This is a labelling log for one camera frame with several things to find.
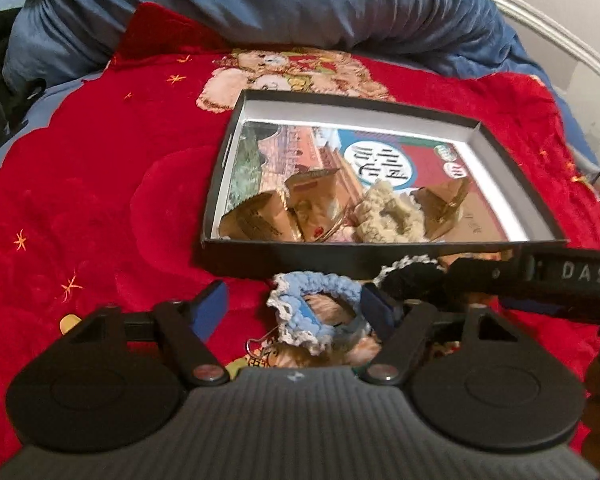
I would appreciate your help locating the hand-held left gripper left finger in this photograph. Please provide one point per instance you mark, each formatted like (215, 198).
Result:
(212, 310)

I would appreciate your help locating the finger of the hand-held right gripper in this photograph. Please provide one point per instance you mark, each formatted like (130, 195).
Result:
(485, 275)

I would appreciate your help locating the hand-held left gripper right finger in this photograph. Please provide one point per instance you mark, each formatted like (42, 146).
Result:
(380, 305)

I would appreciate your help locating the black scrunchie with white trim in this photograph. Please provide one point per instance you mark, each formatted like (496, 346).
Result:
(415, 280)

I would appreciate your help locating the blue crochet scrunchie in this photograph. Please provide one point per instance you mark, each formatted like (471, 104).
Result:
(325, 286)

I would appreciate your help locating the beige scrunchie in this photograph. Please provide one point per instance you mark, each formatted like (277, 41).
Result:
(380, 210)

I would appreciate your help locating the brown polka dot pouch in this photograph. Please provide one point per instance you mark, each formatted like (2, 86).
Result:
(315, 205)

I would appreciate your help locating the black box with printed picture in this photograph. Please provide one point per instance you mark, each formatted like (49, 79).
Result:
(305, 145)

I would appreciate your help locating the metal clip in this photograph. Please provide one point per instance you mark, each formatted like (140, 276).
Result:
(255, 345)

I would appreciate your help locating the red printed blanket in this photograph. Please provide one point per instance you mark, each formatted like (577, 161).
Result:
(105, 160)

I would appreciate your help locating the light blue bedsheet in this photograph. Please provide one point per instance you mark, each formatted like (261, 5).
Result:
(45, 100)

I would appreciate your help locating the blue quilt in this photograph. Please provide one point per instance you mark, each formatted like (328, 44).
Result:
(280, 0)

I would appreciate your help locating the white bed frame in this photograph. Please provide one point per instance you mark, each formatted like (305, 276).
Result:
(555, 31)

